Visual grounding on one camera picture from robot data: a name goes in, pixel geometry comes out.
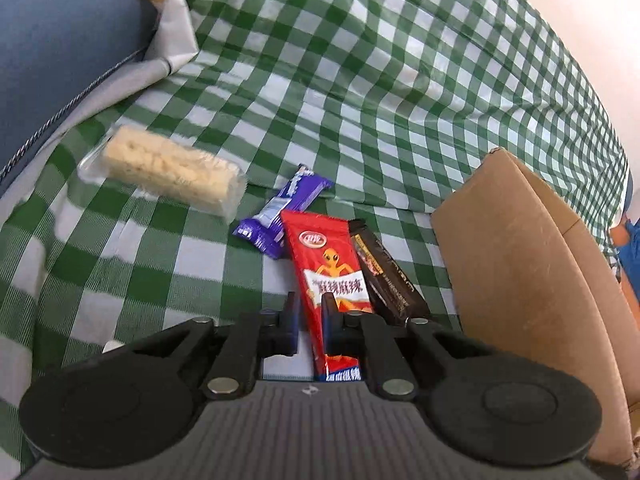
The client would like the crumpled blue cloth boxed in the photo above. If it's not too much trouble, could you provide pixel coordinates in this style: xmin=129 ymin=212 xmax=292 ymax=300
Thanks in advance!
xmin=624 ymin=217 xmax=640 ymax=306

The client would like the brown and silver stick packet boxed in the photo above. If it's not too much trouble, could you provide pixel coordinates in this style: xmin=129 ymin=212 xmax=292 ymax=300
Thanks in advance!
xmin=347 ymin=218 xmax=432 ymax=328

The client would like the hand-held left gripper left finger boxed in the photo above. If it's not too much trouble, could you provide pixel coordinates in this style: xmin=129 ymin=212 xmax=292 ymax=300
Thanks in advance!
xmin=102 ymin=291 xmax=302 ymax=401

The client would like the orange cushion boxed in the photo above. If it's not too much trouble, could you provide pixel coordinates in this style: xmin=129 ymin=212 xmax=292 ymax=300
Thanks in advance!
xmin=608 ymin=212 xmax=632 ymax=281

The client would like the green checked cloth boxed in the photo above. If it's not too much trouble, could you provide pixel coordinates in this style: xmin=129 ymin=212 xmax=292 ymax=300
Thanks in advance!
xmin=0 ymin=0 xmax=633 ymax=471

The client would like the purple snack packet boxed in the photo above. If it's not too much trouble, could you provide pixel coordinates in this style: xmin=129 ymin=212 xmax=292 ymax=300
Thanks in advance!
xmin=233 ymin=164 xmax=335 ymax=260

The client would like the blue grey fabric bag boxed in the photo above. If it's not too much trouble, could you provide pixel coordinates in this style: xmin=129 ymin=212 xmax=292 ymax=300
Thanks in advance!
xmin=0 ymin=0 xmax=201 ymax=201

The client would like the cardboard box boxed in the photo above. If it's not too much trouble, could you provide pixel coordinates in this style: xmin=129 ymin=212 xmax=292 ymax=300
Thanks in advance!
xmin=431 ymin=147 xmax=640 ymax=466

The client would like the clear-wrapped puffed rice bar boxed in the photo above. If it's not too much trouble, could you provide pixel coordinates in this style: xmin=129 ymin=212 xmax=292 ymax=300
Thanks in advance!
xmin=77 ymin=125 xmax=248 ymax=225

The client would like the navy blue cushion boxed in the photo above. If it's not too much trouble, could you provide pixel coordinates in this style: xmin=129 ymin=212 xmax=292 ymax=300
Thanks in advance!
xmin=0 ymin=0 xmax=166 ymax=186

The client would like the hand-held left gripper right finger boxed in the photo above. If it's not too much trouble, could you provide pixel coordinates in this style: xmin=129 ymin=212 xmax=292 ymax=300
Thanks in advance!
xmin=321 ymin=292 xmax=516 ymax=401

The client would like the red snack packet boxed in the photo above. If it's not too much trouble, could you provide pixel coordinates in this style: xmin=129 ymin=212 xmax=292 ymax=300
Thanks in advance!
xmin=280 ymin=210 xmax=376 ymax=383

